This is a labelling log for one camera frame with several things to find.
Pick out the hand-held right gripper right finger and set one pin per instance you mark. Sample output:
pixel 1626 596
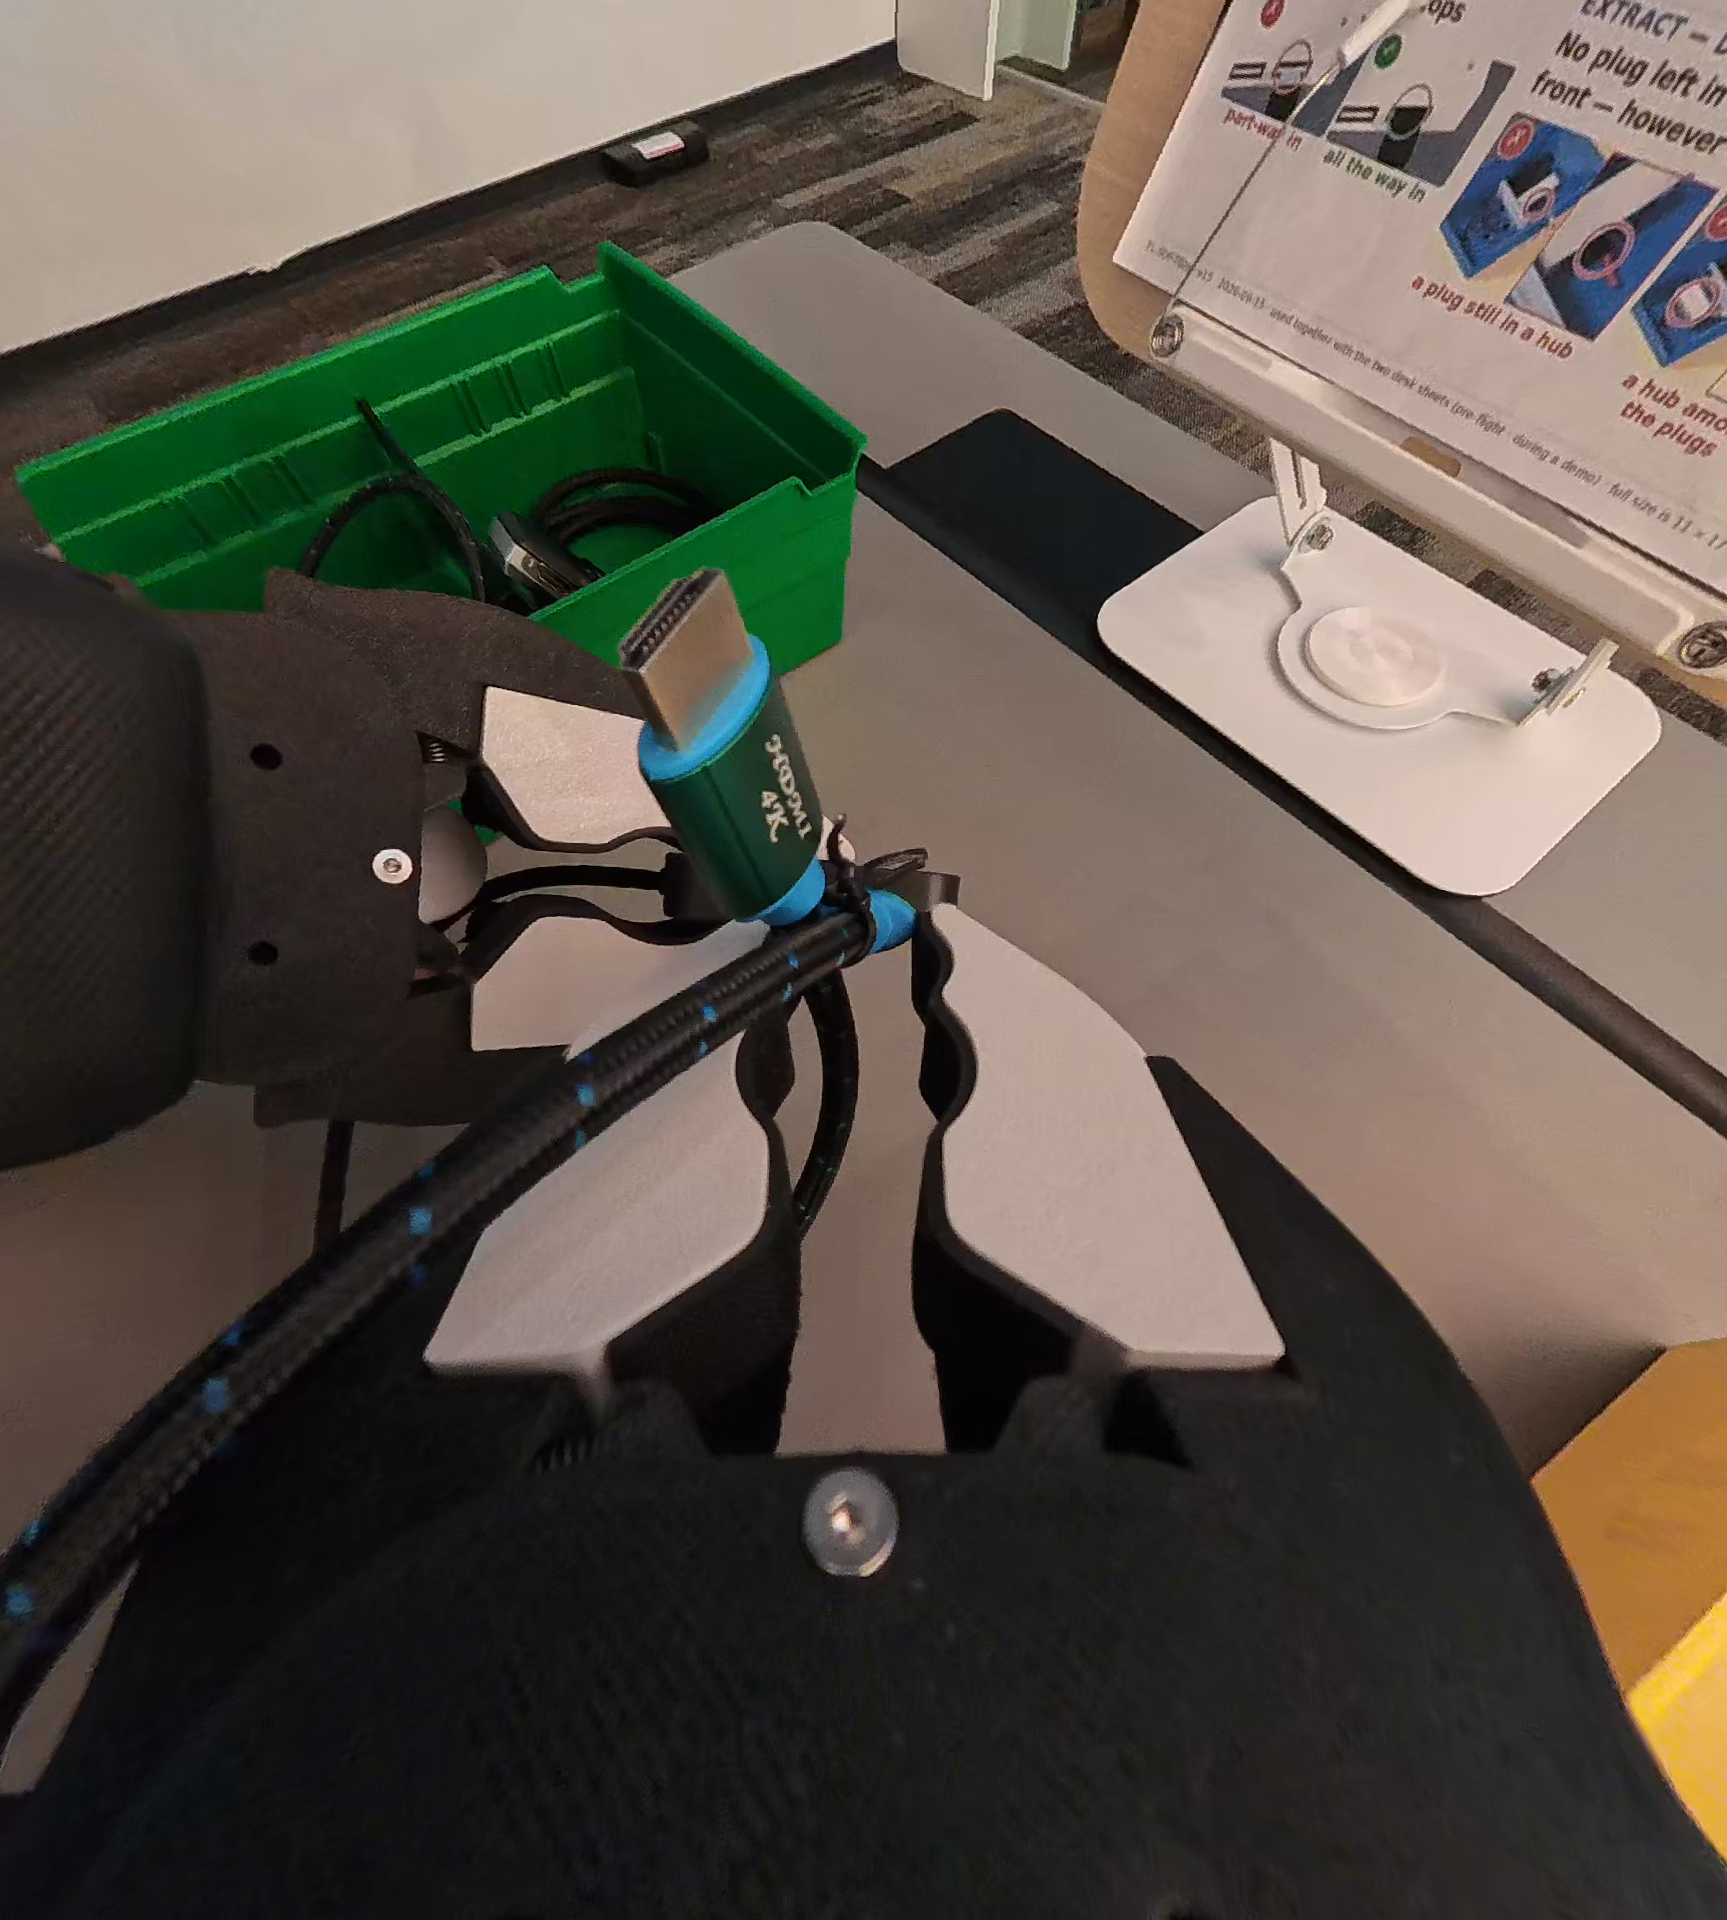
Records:
pixel 1103 1202

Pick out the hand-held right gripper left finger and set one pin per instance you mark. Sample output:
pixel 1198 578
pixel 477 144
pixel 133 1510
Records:
pixel 626 1287

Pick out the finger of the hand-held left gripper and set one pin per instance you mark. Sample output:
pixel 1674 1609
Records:
pixel 550 766
pixel 550 989

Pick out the green plastic bin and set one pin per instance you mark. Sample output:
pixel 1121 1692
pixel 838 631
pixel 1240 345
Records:
pixel 715 450

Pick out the dark flat mat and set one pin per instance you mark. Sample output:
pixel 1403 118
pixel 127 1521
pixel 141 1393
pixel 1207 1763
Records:
pixel 1031 496

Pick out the white stand base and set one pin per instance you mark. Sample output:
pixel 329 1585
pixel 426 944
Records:
pixel 1227 649

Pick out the small black floor object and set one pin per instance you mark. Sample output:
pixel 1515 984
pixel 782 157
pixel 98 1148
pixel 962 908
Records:
pixel 655 151

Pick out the instruction sheet on wooden board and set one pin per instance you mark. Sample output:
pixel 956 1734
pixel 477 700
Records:
pixel 1585 211

